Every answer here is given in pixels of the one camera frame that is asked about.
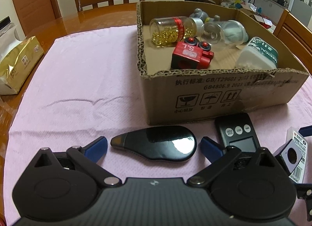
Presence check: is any black digital timer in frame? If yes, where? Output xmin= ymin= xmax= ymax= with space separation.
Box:
xmin=215 ymin=113 xmax=260 ymax=153

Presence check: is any wooden chair at right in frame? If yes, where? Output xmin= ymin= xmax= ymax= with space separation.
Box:
xmin=273 ymin=10 xmax=312 ymax=73

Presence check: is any grey elephant figurine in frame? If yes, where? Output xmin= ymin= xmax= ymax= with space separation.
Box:
xmin=189 ymin=8 xmax=220 ymax=23

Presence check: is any black toy train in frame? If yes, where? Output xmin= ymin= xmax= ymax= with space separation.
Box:
xmin=273 ymin=139 xmax=302 ymax=176

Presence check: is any clear plastic jar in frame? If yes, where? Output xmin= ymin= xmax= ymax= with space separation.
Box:
xmin=201 ymin=20 xmax=249 ymax=46

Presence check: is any red toy train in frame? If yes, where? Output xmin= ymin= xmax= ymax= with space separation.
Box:
xmin=171 ymin=37 xmax=214 ymax=70

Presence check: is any grey refrigerator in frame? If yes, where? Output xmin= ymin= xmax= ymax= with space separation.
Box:
xmin=288 ymin=0 xmax=311 ymax=26

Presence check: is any pink table cloth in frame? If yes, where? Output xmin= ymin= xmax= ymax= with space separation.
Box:
xmin=3 ymin=26 xmax=311 ymax=225

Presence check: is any cardboard box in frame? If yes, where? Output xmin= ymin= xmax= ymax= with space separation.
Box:
xmin=136 ymin=1 xmax=309 ymax=125

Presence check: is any black glossy teardrop device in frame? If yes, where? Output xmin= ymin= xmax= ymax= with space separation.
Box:
xmin=111 ymin=126 xmax=197 ymax=163

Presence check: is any gold tissue pack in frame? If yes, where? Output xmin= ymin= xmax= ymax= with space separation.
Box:
xmin=1 ymin=36 xmax=44 ymax=95

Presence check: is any capsule bottle with red band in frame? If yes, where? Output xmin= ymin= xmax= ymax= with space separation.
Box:
xmin=149 ymin=16 xmax=204 ymax=46

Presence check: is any medical cotton swab container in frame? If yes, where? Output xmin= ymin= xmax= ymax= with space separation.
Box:
xmin=235 ymin=37 xmax=279 ymax=70

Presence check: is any staples box with label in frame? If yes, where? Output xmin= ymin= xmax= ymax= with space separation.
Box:
xmin=286 ymin=127 xmax=308 ymax=184

